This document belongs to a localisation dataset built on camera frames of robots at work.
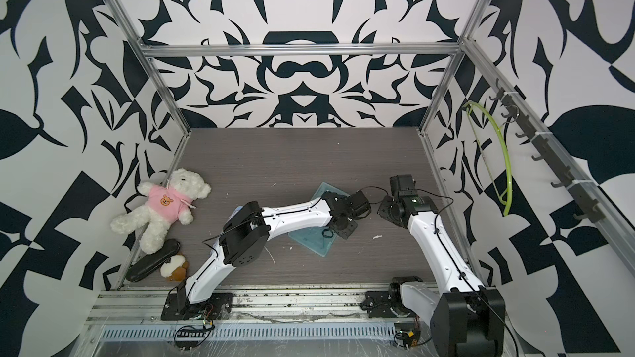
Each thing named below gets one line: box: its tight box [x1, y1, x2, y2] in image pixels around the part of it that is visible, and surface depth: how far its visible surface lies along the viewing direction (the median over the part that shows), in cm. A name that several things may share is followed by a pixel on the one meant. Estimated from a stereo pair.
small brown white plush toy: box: [159, 254, 189, 281], surface depth 81 cm
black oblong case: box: [125, 239, 181, 283], surface depth 81 cm
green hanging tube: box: [462, 101, 514, 217], surface depth 69 cm
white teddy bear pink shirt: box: [109, 167, 212, 254], surface depth 89 cm
